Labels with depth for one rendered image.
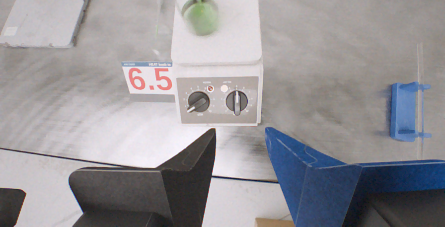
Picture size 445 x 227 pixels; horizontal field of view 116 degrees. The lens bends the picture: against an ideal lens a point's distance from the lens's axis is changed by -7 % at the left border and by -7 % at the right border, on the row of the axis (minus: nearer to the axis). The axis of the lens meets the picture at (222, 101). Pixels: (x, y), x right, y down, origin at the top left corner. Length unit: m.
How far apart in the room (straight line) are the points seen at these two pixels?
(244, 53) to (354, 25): 0.27
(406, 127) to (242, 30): 0.32
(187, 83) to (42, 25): 0.40
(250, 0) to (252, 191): 0.29
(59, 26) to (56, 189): 0.33
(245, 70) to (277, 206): 0.22
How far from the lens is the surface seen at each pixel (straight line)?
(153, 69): 0.29
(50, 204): 0.43
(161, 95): 0.30
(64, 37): 0.48
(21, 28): 0.59
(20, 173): 0.48
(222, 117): 0.24
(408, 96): 0.41
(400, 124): 0.39
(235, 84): 0.22
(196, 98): 0.23
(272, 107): 0.28
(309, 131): 0.30
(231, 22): 0.24
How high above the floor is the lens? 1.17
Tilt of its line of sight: 78 degrees down
